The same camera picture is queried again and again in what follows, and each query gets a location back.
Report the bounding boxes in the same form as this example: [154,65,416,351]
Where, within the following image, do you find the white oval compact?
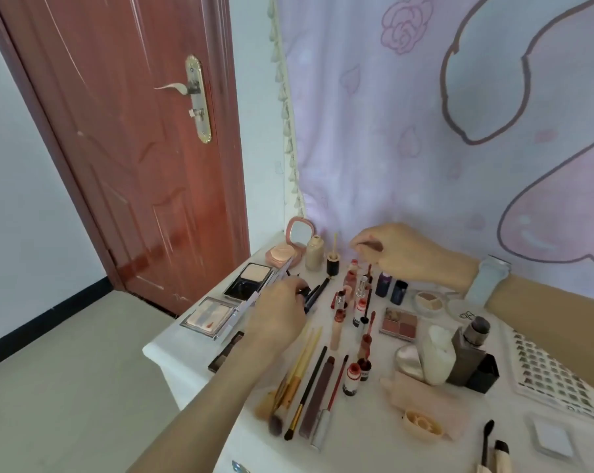
[421,325,457,387]

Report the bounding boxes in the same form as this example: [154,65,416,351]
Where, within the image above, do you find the silver square palette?
[180,296,258,342]

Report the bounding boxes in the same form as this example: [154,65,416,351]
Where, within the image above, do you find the lilac cartoon cloth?
[267,0,594,309]

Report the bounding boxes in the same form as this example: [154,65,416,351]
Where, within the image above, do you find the person's left forearm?
[127,339,288,473]

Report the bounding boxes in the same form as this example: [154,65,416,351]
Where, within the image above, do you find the round white compact lid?
[447,300,481,326]

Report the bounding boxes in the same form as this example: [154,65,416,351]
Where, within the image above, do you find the paper instruction sheet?
[511,329,594,423]

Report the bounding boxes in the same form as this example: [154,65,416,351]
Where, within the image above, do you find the small red blush palette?
[379,306,420,344]

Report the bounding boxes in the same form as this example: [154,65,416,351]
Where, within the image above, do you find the small brown bottle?
[342,363,363,397]

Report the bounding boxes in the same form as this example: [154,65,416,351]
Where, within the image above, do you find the brown lip gloss wand cap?
[358,311,377,361]

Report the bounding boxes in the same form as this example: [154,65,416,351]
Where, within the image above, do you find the person's right hand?
[349,222,480,294]

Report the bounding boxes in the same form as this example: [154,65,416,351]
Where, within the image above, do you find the person's left hand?
[245,278,311,363]

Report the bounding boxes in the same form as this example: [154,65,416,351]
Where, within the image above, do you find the dark grey palette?
[223,256,294,303]

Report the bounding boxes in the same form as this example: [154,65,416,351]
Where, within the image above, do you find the small clear square compact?
[525,412,578,462]

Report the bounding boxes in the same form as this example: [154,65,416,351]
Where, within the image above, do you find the dark foundation box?
[447,315,491,388]

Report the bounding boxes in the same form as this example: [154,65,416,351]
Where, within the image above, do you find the brass door handle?
[154,55,213,145]

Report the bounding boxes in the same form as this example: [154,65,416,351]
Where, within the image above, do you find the orange brown eyeshadow palette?
[207,330,246,374]

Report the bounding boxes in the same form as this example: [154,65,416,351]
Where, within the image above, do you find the white table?
[142,231,594,473]

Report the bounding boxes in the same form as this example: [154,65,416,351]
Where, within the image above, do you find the peach foundation tube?
[403,410,446,444]

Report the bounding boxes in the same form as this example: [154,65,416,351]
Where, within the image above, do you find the brown wooden door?
[0,0,251,317]

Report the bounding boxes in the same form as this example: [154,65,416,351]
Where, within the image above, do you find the round white powder compact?
[415,289,449,317]

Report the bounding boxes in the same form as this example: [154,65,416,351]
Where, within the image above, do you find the cream gold tube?
[491,440,511,473]

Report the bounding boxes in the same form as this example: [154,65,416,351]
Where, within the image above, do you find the person's right forearm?
[485,275,594,376]

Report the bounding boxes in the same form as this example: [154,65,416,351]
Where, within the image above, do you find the beige foundation bottle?
[304,235,325,272]

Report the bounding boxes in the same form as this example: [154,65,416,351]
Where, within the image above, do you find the yellow handled makeup brush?
[255,327,311,422]

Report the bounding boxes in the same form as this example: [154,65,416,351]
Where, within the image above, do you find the gold clear compact cap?
[393,343,424,384]

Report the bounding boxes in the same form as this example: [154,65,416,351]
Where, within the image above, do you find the pink cushion compact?
[266,216,319,270]

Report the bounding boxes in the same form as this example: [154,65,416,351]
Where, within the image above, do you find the black foundation bottle cap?
[325,233,341,277]

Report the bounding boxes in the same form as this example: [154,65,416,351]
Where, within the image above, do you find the black eyeliner pencils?
[301,276,333,311]

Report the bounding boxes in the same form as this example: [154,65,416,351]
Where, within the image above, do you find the white smartwatch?
[464,254,513,309]

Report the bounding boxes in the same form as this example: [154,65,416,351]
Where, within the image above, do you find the black square foundation cap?
[466,353,501,395]

